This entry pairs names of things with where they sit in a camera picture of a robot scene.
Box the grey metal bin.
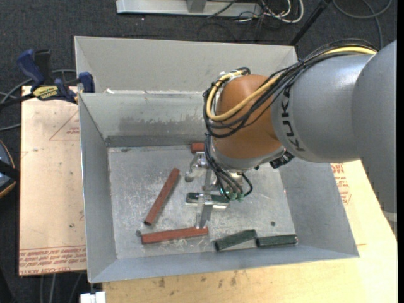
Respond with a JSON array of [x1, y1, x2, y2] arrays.
[[74, 35, 360, 283]]

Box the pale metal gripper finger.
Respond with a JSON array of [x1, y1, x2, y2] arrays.
[[197, 200, 215, 229], [185, 152, 209, 182]]

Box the dark green flat block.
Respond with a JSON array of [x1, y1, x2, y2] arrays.
[[255, 234, 299, 249], [214, 229, 258, 252]]

